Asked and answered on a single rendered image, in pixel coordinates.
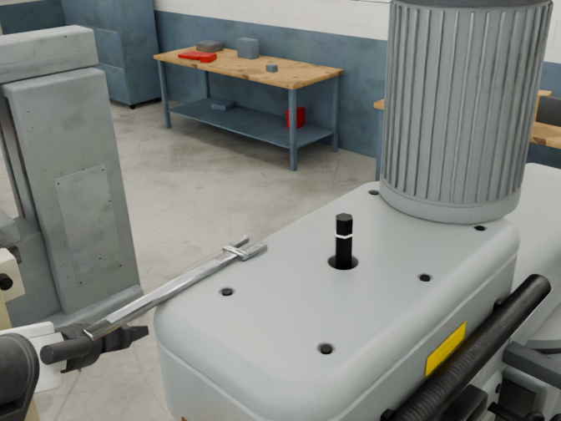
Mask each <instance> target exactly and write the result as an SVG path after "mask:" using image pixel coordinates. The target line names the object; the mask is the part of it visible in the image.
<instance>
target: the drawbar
mask: <svg viewBox="0 0 561 421"><path fill-rule="evenodd" d="M352 226H353V218H352V215H351V214H347V213H341V214H338V215H336V233H335V269H337V270H351V254H352V236H351V237H348V238H346V239H344V238H340V237H336V234H337V235H339V236H349V235H350V234H352Z"/></svg>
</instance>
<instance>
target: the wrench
mask: <svg viewBox="0 0 561 421"><path fill-rule="evenodd" d="M249 241H250V237H249V236H247V235H243V236H241V237H239V238H237V239H235V240H234V241H232V242H230V243H229V245H226V246H223V247H222V251H223V252H222V253H221V254H219V255H218V256H215V257H213V258H212V259H210V260H208V261H206V262H205V263H203V264H201V265H199V266H197V267H196V268H194V269H192V270H190V271H187V272H186V273H185V274H183V275H181V276H179V277H177V278H175V279H174V280H172V281H170V282H168V283H166V284H164V285H163V286H161V287H159V288H157V289H155V290H153V291H152V292H150V293H148V294H146V295H144V296H143V297H141V298H139V299H137V300H135V301H134V302H131V303H130V304H128V305H127V306H125V307H122V308H120V309H119V310H118V311H116V312H113V313H111V314H109V315H108V316H107V317H104V318H102V319H100V320H99V321H97V322H95V323H93V324H92V325H90V326H88V327H86V328H84V329H83V334H84V335H86V336H87V337H89V338H90V339H91V340H92V341H96V340H98V339H99V338H101V337H103V336H104V335H106V334H108V333H110V332H112V331H113V330H115V329H116V328H118V327H121V326H122V325H124V324H125V323H127V322H129V321H131V320H133V319H134V318H136V317H138V316H139V315H141V314H143V313H145V312H147V311H148V310H150V309H151V308H153V307H156V306H157V305H159V304H160V303H162V302H164V301H166V300H168V299H169V298H171V297H173V296H174V295H176V294H178V293H180V292H182V291H183V290H185V289H186V288H188V287H191V286H192V285H194V284H195V283H197V282H199V281H201V280H203V279H204V278H206V277H208V276H209V275H211V274H213V273H215V272H216V271H218V270H220V269H221V268H223V267H225V266H227V265H229V264H230V263H232V262H233V261H236V260H237V259H239V260H241V261H246V260H248V259H249V258H252V257H254V256H256V255H258V254H259V253H261V252H263V251H264V250H266V249H267V244H265V243H264V242H260V243H258V244H256V245H254V246H252V247H251V248H249V249H247V250H246V251H242V250H240V249H238V248H240V247H242V246H243V245H245V244H247V243H249Z"/></svg>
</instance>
